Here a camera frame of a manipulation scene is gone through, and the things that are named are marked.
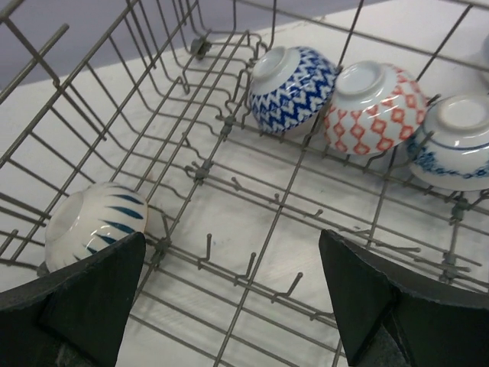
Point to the red lattice bowl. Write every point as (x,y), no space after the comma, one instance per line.
(375,107)

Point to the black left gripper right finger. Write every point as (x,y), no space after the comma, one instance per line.
(388,315)

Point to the grey wire dish rack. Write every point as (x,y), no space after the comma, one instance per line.
(152,95)

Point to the blue zigzag bowl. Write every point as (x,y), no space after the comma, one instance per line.
(289,85)

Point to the blue floral white bowl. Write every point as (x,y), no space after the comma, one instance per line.
(450,148)

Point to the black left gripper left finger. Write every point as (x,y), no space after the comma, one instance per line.
(75,316)

